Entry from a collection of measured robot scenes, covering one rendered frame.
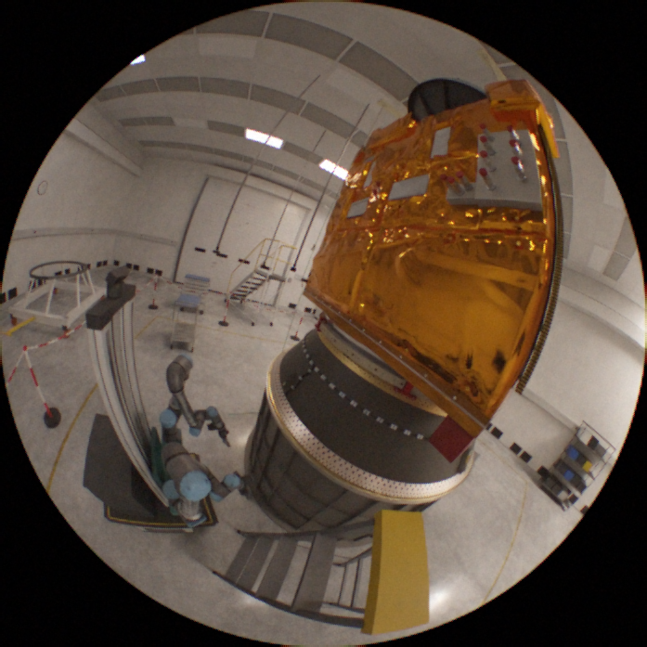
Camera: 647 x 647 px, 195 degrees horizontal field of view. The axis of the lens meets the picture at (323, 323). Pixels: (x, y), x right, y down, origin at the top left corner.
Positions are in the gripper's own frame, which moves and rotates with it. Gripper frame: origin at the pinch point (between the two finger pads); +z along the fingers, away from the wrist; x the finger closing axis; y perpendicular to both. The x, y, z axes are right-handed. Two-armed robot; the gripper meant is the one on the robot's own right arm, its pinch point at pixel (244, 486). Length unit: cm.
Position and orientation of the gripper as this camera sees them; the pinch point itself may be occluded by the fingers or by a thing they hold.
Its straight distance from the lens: 137.6
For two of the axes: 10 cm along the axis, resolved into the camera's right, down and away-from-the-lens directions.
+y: -8.0, 2.7, -5.4
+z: -1.2, 8.1, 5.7
